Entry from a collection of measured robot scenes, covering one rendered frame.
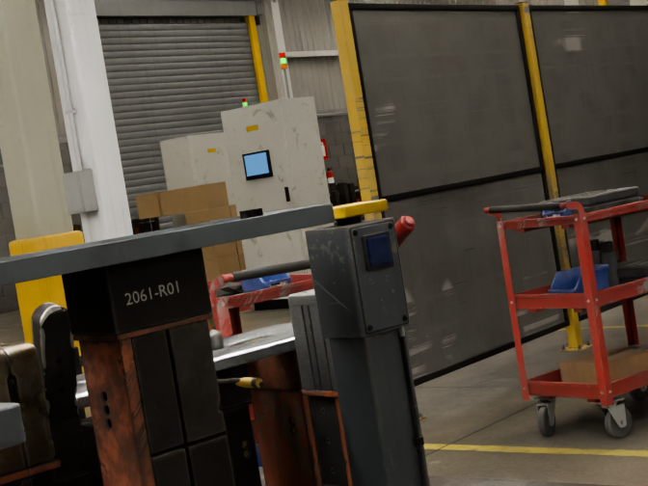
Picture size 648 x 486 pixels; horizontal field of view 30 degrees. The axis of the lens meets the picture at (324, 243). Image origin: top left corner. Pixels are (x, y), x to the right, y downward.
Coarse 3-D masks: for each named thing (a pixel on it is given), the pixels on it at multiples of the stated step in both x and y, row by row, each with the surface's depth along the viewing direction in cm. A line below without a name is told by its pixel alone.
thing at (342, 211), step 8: (376, 200) 123; (384, 200) 123; (336, 208) 120; (344, 208) 119; (352, 208) 120; (360, 208) 121; (368, 208) 121; (376, 208) 122; (384, 208) 123; (336, 216) 120; (344, 216) 120; (352, 216) 120; (360, 216) 123; (344, 224) 122; (352, 224) 122
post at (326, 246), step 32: (384, 224) 122; (320, 256) 122; (352, 256) 119; (320, 288) 123; (352, 288) 120; (384, 288) 122; (320, 320) 124; (352, 320) 120; (384, 320) 121; (352, 352) 122; (384, 352) 122; (352, 384) 123; (384, 384) 121; (352, 416) 123; (384, 416) 121; (416, 416) 123; (352, 448) 124; (384, 448) 121; (416, 448) 124; (352, 480) 125; (384, 480) 121; (416, 480) 123
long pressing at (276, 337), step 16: (240, 336) 162; (256, 336) 159; (272, 336) 158; (288, 336) 154; (224, 352) 148; (240, 352) 144; (256, 352) 145; (272, 352) 146; (224, 368) 142; (80, 384) 140; (80, 400) 130
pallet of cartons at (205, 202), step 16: (160, 192) 1493; (176, 192) 1477; (192, 192) 1460; (208, 192) 1453; (224, 192) 1474; (144, 208) 1514; (160, 208) 1500; (176, 208) 1481; (192, 208) 1464; (208, 208) 1450; (224, 208) 1472; (192, 224) 1467; (240, 240) 1489; (208, 256) 1459; (224, 256) 1463; (240, 256) 1486; (208, 272) 1463; (224, 272) 1460
